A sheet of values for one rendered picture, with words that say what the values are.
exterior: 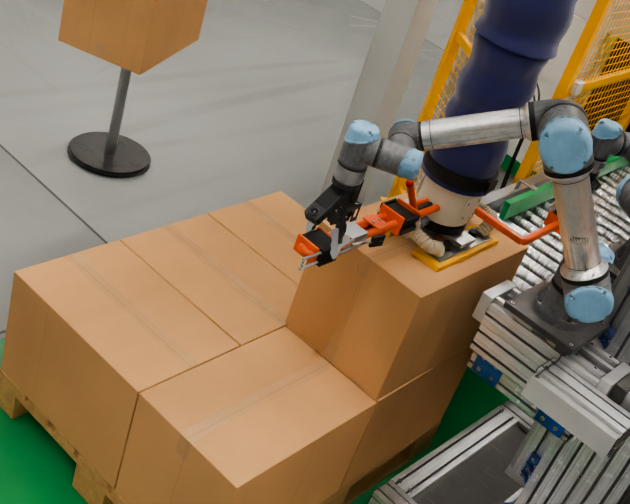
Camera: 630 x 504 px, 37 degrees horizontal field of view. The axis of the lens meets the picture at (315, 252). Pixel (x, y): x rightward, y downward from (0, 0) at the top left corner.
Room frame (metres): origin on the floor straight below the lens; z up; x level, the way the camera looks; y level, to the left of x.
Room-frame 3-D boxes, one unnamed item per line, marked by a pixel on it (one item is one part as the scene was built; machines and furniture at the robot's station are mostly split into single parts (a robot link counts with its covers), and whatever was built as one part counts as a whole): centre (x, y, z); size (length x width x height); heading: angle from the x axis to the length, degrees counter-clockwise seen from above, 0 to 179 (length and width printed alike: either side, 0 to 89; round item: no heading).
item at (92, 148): (3.96, 1.10, 0.31); 0.40 x 0.40 x 0.62
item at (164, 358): (2.46, 0.10, 0.34); 1.20 x 1.00 x 0.40; 148
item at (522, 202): (4.31, -1.09, 0.60); 1.60 x 0.11 x 0.09; 148
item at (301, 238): (2.06, 0.00, 1.07); 0.08 x 0.07 x 0.05; 148
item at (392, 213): (2.36, -0.19, 1.07); 0.10 x 0.08 x 0.06; 58
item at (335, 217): (2.08, -0.02, 1.21); 0.09 x 0.08 x 0.12; 147
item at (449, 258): (2.52, -0.40, 0.97); 0.34 x 0.10 x 0.05; 148
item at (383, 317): (2.55, -0.31, 0.75); 0.60 x 0.40 x 0.40; 147
